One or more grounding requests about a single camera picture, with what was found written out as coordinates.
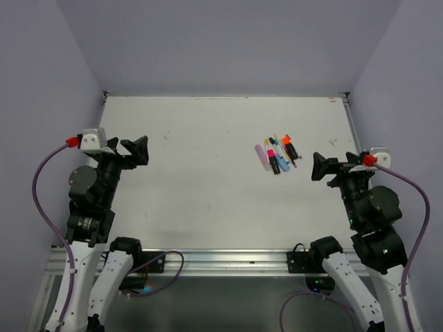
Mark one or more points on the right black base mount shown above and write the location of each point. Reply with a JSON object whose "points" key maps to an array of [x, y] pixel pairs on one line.
{"points": [[309, 261]]}

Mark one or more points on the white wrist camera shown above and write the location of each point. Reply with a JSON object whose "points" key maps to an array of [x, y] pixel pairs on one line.
{"points": [[94, 141], [367, 160]]}

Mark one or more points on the lilac highlighter body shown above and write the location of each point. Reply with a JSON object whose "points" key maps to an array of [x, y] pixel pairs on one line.
{"points": [[261, 155]]}

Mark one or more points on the aluminium rail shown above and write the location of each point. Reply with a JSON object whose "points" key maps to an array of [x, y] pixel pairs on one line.
{"points": [[217, 263]]}

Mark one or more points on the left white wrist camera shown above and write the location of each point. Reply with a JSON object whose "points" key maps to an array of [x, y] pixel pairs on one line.
{"points": [[94, 141]]}

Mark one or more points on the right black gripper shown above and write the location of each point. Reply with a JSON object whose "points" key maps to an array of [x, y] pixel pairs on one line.
{"points": [[322, 164]]}

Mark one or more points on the white yellow marker pen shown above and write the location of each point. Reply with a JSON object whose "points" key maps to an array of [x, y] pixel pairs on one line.
{"points": [[266, 146]]}

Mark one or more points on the black pink highlighter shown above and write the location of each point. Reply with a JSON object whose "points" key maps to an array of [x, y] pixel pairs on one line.
{"points": [[273, 161]]}

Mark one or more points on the thin pink pencil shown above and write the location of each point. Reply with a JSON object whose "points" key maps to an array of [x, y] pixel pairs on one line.
{"points": [[296, 150]]}

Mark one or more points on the black cap white pen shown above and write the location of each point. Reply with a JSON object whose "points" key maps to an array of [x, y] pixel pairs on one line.
{"points": [[276, 148]]}

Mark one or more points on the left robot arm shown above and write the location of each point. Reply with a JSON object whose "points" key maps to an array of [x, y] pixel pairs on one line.
{"points": [[95, 268]]}

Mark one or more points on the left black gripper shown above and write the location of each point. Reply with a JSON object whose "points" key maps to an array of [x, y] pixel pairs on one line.
{"points": [[137, 149]]}

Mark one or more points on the thin yellow pen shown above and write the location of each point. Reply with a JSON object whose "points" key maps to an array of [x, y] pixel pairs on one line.
{"points": [[280, 142]]}

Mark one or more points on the blue translucent highlighter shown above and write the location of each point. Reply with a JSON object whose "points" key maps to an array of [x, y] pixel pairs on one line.
{"points": [[282, 164]]}

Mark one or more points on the black orange highlighter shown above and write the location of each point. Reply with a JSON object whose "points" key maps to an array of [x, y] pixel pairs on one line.
{"points": [[292, 153]]}

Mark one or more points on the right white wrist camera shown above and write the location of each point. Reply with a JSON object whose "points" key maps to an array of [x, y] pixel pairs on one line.
{"points": [[367, 160]]}

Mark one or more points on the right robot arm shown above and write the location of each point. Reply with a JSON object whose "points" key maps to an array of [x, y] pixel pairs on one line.
{"points": [[371, 213]]}

